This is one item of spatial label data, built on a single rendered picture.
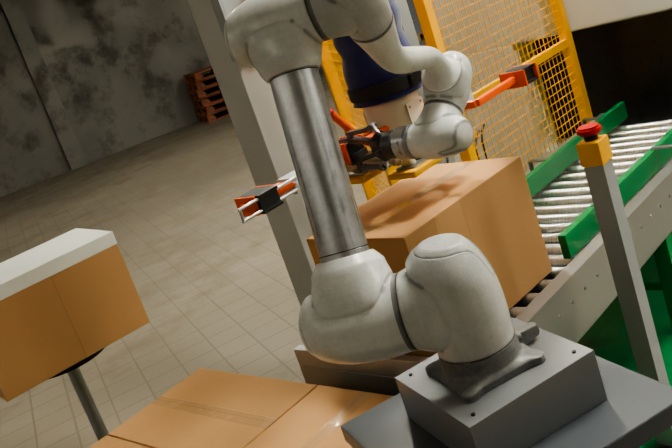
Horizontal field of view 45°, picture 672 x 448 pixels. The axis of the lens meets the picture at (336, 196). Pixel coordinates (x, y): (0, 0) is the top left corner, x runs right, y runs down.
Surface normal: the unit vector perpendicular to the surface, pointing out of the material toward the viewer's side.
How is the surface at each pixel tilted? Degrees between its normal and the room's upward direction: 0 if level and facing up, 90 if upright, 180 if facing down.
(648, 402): 0
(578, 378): 90
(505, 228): 90
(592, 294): 90
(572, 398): 90
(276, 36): 79
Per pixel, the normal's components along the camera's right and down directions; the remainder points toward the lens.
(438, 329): -0.24, 0.37
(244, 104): -0.63, 0.40
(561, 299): 0.71, -0.06
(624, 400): -0.32, -0.92
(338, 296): -0.35, 0.00
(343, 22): 0.24, 0.79
